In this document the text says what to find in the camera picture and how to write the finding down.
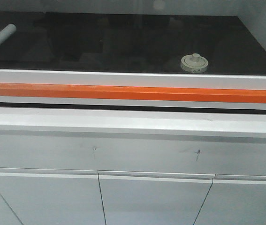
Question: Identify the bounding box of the glass jar with white lid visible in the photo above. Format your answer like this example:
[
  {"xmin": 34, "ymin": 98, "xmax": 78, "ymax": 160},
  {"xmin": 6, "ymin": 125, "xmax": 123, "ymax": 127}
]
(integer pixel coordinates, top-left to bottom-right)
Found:
[{"xmin": 181, "ymin": 53, "xmax": 209, "ymax": 74}]

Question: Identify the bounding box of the white base cabinet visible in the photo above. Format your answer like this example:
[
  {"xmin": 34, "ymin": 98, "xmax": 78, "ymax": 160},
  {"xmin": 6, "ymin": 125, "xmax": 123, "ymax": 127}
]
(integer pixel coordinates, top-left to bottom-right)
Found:
[{"xmin": 0, "ymin": 107, "xmax": 266, "ymax": 225}]

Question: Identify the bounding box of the fume hood sash with orange bar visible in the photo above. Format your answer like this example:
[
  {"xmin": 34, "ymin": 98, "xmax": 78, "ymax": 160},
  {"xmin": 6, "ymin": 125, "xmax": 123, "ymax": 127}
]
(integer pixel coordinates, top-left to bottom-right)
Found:
[{"xmin": 0, "ymin": 0, "xmax": 266, "ymax": 114}]

